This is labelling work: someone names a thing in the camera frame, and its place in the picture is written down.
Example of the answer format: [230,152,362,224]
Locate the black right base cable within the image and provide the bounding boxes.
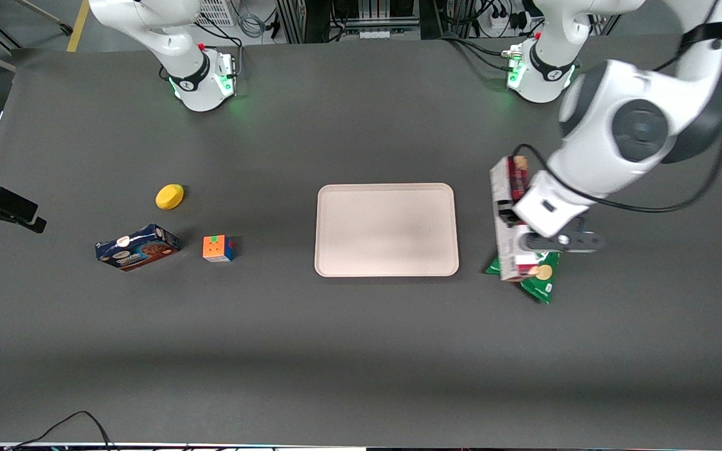
[193,23,244,63]

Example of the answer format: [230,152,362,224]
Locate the green chips bag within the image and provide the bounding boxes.
[485,249,562,305]

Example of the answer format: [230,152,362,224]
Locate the black left base cables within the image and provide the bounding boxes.
[437,34,513,73]

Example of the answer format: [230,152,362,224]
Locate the colourful puzzle cube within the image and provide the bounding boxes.
[202,234,236,263]

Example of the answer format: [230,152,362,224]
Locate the grey coiled cable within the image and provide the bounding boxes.
[237,11,266,39]

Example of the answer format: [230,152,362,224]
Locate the white power strip with plugs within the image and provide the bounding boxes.
[488,11,530,33]

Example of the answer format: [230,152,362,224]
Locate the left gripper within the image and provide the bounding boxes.
[496,170,592,239]

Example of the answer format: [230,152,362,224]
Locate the beige plastic tray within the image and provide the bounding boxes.
[314,183,461,278]

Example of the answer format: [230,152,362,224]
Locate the blue cookie box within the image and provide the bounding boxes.
[95,224,181,272]

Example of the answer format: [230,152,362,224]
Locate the thin black table cable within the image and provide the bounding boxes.
[4,410,117,451]

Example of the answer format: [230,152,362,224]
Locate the white perforated box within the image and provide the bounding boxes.
[196,0,238,28]

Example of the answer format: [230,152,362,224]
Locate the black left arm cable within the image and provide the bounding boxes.
[510,0,722,215]

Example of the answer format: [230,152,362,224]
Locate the red cookie box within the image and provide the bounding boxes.
[489,155,548,283]

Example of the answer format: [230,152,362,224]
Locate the dark aluminium frame post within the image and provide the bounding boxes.
[275,0,306,44]

